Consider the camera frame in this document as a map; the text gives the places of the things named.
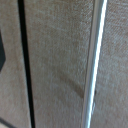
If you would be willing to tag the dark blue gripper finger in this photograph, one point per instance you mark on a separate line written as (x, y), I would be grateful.
(1, 53)

